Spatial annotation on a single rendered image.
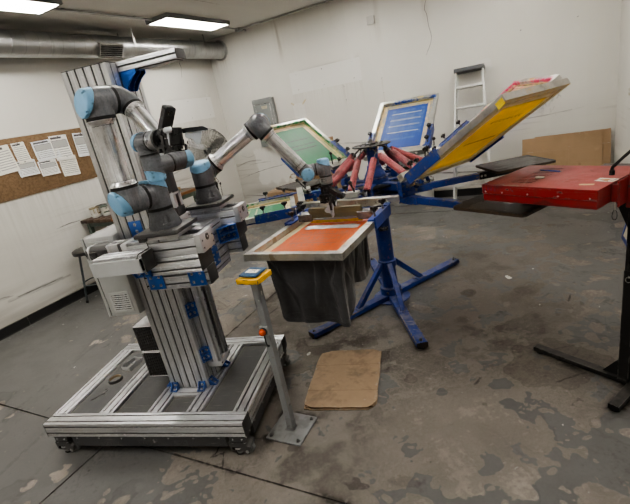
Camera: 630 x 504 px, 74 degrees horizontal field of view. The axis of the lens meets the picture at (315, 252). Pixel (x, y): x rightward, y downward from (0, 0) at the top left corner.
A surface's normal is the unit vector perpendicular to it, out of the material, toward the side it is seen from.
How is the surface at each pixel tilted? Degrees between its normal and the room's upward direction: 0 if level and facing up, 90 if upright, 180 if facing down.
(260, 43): 90
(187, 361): 90
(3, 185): 90
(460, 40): 90
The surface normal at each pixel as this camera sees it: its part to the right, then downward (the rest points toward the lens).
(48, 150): 0.88, -0.04
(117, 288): -0.19, 0.36
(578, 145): -0.45, 0.25
